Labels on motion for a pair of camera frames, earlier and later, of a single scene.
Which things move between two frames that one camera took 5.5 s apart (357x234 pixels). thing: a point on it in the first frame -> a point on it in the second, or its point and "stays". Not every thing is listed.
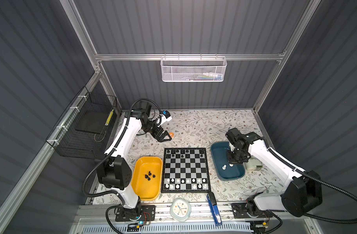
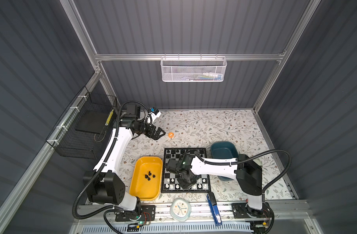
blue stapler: (212, 203) stays
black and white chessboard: (185, 170) stays
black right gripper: (230, 160) -> (184, 186)
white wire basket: (193, 68) stays
